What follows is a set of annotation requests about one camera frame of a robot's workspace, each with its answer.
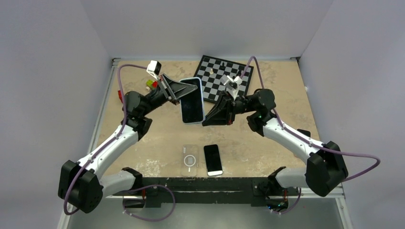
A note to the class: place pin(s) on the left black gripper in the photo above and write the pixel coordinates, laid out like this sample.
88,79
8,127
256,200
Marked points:
173,90

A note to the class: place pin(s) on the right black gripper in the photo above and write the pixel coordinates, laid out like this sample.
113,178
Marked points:
218,115

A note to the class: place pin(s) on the clear phone case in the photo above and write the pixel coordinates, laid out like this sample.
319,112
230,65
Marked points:
189,160

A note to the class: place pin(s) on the black phone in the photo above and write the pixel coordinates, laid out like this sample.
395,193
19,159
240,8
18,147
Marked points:
213,160

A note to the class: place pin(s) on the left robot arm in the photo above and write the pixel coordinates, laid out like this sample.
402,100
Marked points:
81,183

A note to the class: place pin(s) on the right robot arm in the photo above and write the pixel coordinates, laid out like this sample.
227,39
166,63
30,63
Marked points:
325,167

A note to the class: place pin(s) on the colourful toy brick car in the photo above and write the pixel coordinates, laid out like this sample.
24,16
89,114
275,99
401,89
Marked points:
151,85

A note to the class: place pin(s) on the black grey chessboard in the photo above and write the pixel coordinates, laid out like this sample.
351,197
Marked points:
211,84

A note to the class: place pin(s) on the red toy brick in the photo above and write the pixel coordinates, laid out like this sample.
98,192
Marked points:
120,96

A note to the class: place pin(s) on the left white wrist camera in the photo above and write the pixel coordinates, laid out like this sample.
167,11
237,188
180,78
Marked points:
153,69

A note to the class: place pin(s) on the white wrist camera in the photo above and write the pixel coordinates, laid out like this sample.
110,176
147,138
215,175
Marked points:
232,85
153,69

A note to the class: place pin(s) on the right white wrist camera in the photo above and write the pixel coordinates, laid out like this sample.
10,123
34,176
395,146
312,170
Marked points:
232,85

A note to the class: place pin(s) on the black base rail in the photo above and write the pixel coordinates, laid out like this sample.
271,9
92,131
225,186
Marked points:
255,191

